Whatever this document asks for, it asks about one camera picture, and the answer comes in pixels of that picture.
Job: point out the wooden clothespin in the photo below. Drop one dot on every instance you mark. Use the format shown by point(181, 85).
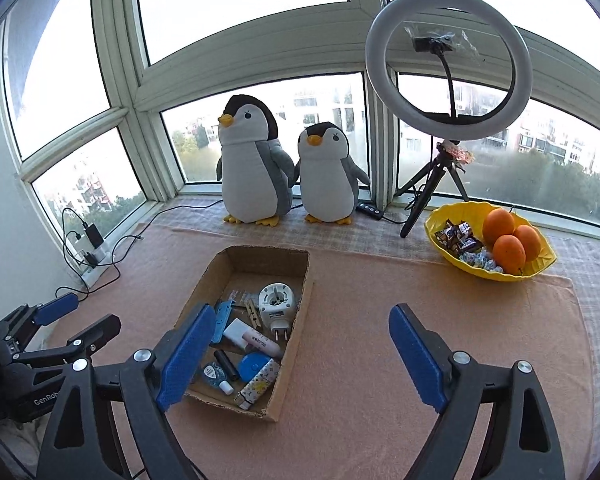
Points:
point(253, 313)

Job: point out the white usb charger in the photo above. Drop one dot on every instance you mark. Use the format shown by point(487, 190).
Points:
point(235, 332)

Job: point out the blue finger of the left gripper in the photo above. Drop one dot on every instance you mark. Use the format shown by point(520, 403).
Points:
point(18, 328)
point(81, 346)

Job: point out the patterned white lighter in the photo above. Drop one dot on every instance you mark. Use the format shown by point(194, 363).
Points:
point(258, 385)

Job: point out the checkered grey cloth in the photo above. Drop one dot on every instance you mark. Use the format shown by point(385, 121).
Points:
point(576, 244)

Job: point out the black inline remote control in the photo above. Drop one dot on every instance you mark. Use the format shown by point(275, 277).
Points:
point(370, 211)

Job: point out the blue plastic phone stand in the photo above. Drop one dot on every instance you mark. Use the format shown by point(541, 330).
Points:
point(223, 311)

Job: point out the wrapped candies pile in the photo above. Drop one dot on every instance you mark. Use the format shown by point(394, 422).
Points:
point(459, 240)

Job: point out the pink towel mat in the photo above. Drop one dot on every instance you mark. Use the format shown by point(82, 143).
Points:
point(351, 410)

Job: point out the black tripod stand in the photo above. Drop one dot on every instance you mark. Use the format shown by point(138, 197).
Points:
point(425, 182)

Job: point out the pink lotion bottle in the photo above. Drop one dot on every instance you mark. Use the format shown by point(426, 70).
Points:
point(262, 343)

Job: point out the yellow fruit bowl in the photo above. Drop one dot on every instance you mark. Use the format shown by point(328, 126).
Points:
point(474, 213)

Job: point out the white travel adapter plug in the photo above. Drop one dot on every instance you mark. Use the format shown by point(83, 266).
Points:
point(278, 308)

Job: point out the blue clear small bottle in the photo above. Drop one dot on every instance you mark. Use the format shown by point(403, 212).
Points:
point(215, 377)

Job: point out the small penguin plush toy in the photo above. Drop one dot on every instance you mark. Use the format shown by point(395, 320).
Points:
point(327, 174)

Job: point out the large penguin plush toy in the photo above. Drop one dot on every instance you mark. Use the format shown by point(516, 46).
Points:
point(255, 171)

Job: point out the white power strip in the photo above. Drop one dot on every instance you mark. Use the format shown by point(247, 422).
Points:
point(91, 261)

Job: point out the black phone holder clamp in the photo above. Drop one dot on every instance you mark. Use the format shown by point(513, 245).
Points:
point(431, 38)

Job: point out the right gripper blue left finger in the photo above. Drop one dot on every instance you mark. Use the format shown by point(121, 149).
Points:
point(81, 439)

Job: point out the black cylinder tube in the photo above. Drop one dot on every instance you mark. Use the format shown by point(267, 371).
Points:
point(226, 364)

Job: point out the orange fruit right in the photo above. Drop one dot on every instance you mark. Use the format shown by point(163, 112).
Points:
point(530, 240)

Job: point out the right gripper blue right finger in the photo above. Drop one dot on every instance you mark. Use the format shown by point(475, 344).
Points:
point(521, 441)

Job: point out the blue round tape measure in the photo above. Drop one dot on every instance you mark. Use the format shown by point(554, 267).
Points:
point(251, 364)

